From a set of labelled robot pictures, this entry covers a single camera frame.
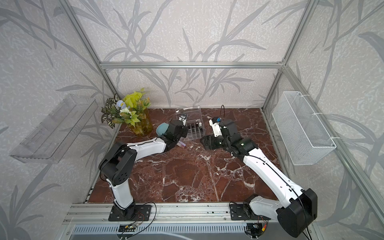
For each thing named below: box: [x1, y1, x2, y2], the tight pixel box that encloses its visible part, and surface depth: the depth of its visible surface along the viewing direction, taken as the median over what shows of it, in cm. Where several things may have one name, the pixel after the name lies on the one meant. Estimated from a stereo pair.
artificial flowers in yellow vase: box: [101, 87, 153, 137], surface depth 91 cm
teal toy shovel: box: [156, 122, 169, 136], surface depth 109 cm
